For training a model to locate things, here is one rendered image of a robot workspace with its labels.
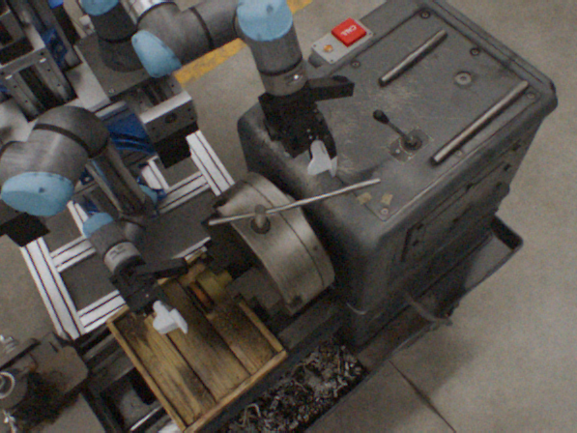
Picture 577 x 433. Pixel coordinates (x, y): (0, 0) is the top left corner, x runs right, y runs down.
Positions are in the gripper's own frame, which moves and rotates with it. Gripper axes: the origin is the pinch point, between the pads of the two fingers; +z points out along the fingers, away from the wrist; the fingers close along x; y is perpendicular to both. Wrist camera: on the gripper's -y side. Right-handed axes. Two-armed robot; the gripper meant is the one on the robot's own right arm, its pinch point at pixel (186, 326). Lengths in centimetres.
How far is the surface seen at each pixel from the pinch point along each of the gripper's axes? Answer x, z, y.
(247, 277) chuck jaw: 3.0, 1.1, -16.7
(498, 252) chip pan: -54, 24, -89
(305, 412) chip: -49, 23, -12
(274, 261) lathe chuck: 13.3, 5.9, -21.6
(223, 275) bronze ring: 3.4, -2.5, -12.9
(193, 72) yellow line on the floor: -108, -145, -76
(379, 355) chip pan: -54, 24, -39
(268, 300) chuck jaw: 4.0, 8.3, -16.8
